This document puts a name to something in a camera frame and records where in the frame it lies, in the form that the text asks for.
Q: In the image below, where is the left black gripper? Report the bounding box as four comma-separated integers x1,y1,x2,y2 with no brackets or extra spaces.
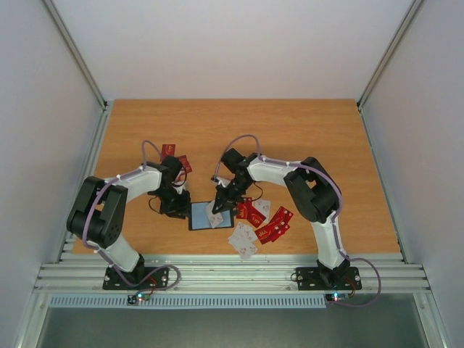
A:
154,186,192,219

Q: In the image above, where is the black leather card holder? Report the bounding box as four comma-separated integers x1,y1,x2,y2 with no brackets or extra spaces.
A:
188,202,234,231

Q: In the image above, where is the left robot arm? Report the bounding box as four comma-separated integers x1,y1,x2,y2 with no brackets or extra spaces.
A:
66,156,191,289

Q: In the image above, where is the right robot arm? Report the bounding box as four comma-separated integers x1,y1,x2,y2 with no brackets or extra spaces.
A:
212,148,350,289

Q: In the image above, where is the red card centre pile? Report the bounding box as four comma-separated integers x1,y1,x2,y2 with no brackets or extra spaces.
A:
236,197,266,228

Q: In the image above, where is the white card upper pile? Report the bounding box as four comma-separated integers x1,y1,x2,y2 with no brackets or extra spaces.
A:
253,199,270,216

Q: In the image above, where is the red card left cluster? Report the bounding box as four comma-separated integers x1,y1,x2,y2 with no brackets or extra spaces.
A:
178,155,193,175

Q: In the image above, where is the red VIP card column lower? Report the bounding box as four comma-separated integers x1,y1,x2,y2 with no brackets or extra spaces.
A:
254,222,290,244

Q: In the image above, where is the red card far left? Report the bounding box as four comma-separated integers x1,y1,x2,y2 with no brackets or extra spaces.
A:
160,144,176,160

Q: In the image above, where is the red card column upper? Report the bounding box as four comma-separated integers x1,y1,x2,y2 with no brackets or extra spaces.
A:
270,206,294,231

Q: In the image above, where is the left controller board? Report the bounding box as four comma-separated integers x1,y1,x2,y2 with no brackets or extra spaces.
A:
127,294,151,305

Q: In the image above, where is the controller board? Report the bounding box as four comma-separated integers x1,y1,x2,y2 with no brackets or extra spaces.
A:
326,292,351,302
127,294,151,305

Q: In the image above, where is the right controller board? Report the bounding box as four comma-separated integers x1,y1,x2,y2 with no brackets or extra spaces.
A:
326,292,351,302

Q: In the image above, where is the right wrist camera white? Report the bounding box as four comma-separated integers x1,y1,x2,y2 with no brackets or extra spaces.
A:
211,176,231,187

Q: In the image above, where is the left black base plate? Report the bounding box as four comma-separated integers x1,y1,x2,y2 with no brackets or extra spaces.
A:
102,267,169,291

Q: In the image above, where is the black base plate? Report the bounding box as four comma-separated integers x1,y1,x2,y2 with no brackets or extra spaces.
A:
102,267,169,291
295,267,363,291

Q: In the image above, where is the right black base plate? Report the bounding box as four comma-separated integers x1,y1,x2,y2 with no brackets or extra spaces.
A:
295,267,363,291

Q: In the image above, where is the grey slotted cable duct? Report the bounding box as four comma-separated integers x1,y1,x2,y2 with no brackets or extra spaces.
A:
49,294,326,310

